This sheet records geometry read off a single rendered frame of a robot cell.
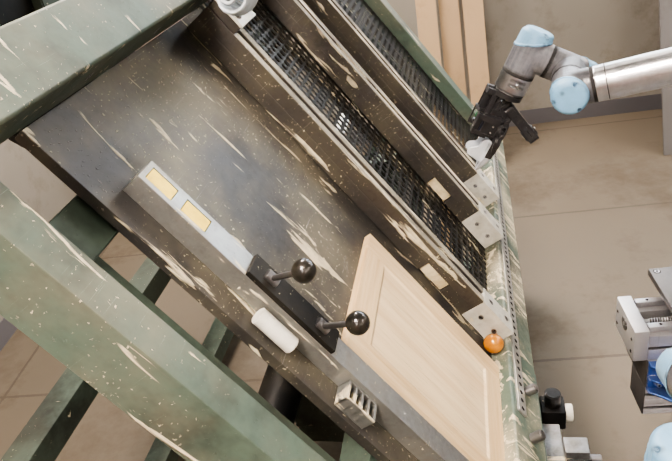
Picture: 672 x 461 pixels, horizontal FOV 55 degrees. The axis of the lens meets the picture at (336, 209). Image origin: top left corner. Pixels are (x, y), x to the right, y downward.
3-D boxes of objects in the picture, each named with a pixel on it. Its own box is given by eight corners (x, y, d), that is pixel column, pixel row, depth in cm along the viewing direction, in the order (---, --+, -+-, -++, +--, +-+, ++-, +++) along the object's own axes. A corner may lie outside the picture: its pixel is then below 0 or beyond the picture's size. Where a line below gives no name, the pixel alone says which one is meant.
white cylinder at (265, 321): (248, 325, 100) (284, 356, 103) (261, 316, 99) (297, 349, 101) (253, 312, 103) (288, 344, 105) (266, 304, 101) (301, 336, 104)
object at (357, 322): (320, 343, 106) (367, 340, 95) (304, 328, 105) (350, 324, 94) (331, 325, 108) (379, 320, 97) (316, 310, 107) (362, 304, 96)
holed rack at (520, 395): (525, 417, 147) (527, 416, 146) (517, 409, 146) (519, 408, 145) (493, 128, 286) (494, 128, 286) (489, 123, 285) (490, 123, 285)
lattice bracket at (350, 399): (361, 429, 107) (375, 422, 106) (333, 404, 105) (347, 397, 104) (364, 411, 111) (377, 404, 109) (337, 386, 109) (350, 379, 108)
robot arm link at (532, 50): (559, 40, 140) (523, 25, 140) (535, 86, 145) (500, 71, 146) (558, 34, 146) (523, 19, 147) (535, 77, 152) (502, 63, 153)
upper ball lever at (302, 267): (269, 296, 103) (312, 287, 92) (252, 280, 102) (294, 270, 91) (282, 278, 105) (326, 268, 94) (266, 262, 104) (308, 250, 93)
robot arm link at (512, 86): (528, 74, 153) (535, 86, 145) (520, 92, 155) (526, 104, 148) (499, 64, 152) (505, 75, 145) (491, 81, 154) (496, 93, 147)
